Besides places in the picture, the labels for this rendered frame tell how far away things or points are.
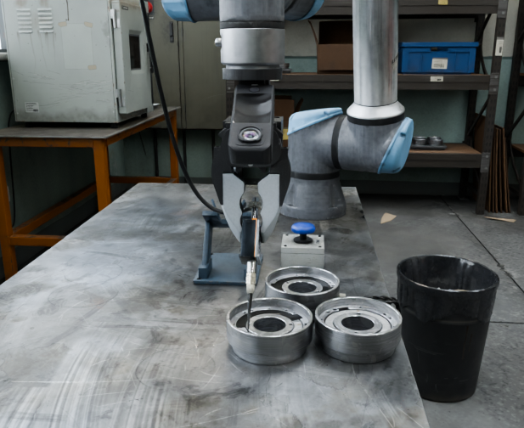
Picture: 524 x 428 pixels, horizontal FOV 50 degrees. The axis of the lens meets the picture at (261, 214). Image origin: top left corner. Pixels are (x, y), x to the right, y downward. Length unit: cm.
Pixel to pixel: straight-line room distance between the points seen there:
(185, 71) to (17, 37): 178
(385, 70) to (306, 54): 358
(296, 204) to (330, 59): 298
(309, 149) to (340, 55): 297
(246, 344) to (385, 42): 67
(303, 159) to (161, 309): 53
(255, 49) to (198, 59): 389
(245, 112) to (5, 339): 42
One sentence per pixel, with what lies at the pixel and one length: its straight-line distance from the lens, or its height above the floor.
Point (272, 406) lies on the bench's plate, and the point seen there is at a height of 80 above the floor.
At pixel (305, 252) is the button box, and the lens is 91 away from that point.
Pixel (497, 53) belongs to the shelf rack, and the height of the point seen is 114.
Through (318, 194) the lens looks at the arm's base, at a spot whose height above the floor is 86.
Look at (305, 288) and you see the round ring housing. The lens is 82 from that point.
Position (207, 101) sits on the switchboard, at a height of 78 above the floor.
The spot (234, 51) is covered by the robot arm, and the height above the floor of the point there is 115.
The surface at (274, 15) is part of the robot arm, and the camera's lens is 66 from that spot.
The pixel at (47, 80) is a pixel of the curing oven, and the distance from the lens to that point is 303.
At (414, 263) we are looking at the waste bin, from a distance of 213.
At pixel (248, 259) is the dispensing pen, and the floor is 91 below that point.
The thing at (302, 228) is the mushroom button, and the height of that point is 87.
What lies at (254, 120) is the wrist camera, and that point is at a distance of 61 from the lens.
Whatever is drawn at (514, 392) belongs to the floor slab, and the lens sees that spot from 225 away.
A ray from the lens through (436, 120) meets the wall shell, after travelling 481.
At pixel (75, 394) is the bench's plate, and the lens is 65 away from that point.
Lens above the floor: 115
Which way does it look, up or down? 16 degrees down
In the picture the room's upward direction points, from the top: straight up
